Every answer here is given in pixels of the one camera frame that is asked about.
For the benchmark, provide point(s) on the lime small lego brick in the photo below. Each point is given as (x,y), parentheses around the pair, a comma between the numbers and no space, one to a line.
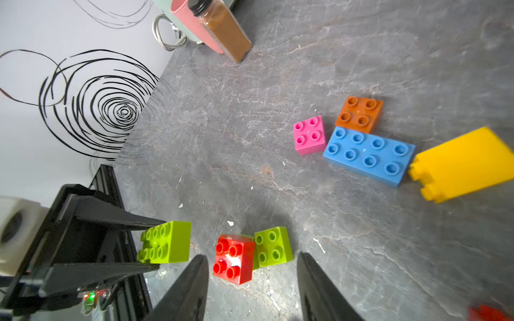
(272,247)

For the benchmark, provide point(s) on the yellow tall lego brick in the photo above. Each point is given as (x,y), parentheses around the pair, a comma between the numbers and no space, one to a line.
(469,163)

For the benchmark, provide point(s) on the red tall lego brick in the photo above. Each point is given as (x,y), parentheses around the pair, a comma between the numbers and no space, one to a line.
(487,313)

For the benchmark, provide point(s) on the lime long lego brick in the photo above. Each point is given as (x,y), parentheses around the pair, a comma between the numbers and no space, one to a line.
(166,243)

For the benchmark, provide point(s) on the brown spice jar black lid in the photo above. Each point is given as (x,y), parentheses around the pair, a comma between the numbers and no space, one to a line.
(223,27)

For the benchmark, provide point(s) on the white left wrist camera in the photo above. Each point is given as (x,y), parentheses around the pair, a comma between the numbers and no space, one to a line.
(21,219)

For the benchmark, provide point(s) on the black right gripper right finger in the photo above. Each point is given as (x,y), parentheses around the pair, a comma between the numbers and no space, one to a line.
(320,299)

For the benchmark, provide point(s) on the orange lego brick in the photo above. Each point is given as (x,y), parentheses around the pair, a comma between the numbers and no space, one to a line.
(360,114)

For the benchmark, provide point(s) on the blue long lego brick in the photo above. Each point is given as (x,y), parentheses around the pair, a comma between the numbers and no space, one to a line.
(385,160)

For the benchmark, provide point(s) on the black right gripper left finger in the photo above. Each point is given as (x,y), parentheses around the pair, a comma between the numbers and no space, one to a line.
(186,299)

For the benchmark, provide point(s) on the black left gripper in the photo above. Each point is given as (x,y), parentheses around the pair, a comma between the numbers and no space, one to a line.
(78,248)

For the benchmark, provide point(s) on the pink lego brick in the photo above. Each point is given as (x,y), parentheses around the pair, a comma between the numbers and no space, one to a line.
(309,136)

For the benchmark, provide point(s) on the red small lego brick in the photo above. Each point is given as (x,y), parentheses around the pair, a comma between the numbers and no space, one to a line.
(234,261)

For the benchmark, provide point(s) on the mint green toaster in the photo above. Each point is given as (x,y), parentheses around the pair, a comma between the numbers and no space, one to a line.
(165,6)

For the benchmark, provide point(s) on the pink plastic cup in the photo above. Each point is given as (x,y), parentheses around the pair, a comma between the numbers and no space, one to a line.
(179,8)

